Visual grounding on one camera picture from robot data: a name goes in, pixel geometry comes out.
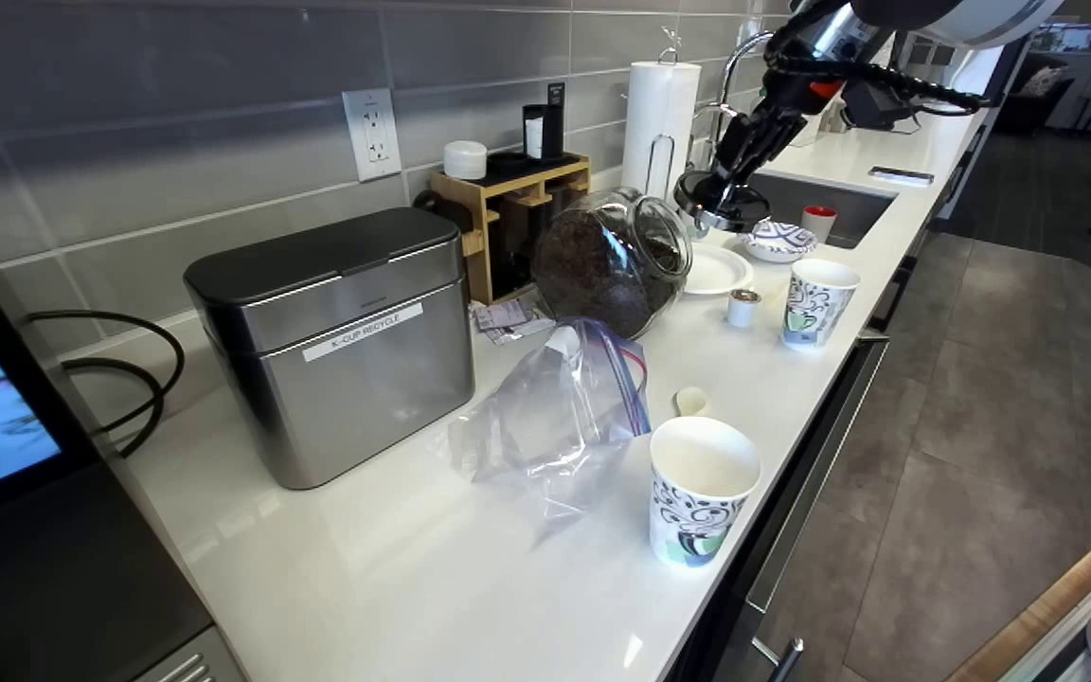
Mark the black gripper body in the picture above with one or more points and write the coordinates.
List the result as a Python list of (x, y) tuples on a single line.
[(765, 126)]

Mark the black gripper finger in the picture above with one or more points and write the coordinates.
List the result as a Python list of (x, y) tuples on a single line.
[(724, 183), (755, 199)]

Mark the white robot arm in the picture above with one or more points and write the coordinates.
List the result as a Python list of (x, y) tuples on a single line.
[(975, 20)]

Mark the glass coffee jar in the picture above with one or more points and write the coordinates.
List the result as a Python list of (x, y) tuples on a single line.
[(598, 269)]

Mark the white bowl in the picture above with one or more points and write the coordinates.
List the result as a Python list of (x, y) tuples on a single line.
[(773, 239)]

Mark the chrome faucet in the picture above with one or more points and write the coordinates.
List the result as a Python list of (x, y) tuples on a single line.
[(723, 87)]

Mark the small red-topped white cup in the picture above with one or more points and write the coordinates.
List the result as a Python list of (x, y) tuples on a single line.
[(819, 223)]

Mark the white plate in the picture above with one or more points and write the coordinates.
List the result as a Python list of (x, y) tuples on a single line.
[(719, 269)]

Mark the white paper towel roll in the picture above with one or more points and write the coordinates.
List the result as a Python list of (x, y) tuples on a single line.
[(659, 114)]

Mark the dark sink basin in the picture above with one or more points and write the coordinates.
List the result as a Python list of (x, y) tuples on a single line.
[(863, 209)]

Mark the small white pod cup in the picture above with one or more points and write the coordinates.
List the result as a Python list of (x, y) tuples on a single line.
[(745, 308)]

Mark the patterned paper cup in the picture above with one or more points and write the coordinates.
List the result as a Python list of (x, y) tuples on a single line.
[(817, 308), (704, 497)]

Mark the black flat object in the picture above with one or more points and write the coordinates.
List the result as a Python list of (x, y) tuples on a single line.
[(903, 170)]

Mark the black canister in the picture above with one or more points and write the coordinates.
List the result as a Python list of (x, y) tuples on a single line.
[(532, 135)]

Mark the wooden countertop organizer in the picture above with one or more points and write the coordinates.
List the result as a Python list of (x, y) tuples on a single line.
[(484, 200)]

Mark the white printed packet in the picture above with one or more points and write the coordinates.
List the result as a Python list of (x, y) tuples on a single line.
[(502, 315)]

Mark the small white container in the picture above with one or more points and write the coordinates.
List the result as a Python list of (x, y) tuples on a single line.
[(465, 159)]

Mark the clear zip bag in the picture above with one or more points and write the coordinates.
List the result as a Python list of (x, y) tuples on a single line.
[(546, 418)]

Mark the dark lower cabinet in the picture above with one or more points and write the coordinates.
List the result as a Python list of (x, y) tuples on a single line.
[(813, 570)]

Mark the stainless steel lidded bin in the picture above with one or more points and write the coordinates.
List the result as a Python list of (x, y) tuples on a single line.
[(358, 380)]

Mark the wooden board edge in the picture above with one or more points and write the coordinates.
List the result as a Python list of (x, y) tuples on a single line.
[(1050, 592)]

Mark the black monitor screen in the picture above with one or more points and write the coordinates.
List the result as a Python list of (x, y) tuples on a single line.
[(38, 592)]

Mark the white wall outlet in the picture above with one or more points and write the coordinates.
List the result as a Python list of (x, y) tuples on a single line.
[(373, 135)]

